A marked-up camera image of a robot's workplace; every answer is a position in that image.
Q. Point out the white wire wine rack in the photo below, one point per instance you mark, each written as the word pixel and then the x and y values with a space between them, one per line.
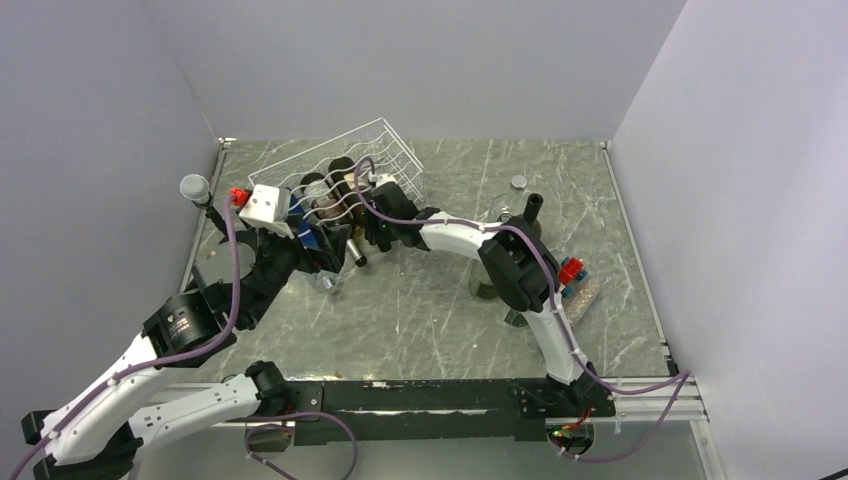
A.
pixel 377 140

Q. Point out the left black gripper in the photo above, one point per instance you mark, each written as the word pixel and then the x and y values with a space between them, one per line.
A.
pixel 335 239

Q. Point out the labelled dark wine bottle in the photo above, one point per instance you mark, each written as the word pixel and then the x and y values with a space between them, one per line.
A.
pixel 331 212

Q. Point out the black microphone on stand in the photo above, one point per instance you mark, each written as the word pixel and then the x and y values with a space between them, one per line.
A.
pixel 196 188

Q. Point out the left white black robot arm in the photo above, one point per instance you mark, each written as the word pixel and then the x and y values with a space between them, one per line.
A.
pixel 105 431

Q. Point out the small clear round bottle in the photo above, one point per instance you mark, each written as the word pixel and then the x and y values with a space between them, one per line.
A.
pixel 515 319

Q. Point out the glitter filled tube bottle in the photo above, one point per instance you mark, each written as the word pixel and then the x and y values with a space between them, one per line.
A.
pixel 578 303

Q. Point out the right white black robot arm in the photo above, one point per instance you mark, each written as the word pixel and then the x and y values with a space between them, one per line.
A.
pixel 519 265

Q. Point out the blue glass bottle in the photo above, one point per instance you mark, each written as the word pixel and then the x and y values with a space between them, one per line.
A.
pixel 305 232

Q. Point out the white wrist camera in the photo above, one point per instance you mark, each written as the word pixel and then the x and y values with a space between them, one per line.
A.
pixel 378 180
pixel 268 208

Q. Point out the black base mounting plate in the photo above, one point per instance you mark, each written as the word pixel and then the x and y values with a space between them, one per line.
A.
pixel 523 409

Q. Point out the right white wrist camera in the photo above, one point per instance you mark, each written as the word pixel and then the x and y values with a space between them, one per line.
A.
pixel 378 180

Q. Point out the dark green wine bottle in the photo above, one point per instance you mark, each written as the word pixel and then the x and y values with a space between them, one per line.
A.
pixel 341 181

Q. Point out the olive green wine bottle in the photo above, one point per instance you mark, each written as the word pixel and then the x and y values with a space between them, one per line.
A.
pixel 529 209

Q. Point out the clear bottle silver cap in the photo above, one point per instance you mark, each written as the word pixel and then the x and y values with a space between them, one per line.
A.
pixel 516 196

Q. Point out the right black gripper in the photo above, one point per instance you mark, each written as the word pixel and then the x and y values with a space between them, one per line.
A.
pixel 372 235

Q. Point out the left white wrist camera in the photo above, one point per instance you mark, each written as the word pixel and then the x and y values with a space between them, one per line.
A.
pixel 268 208

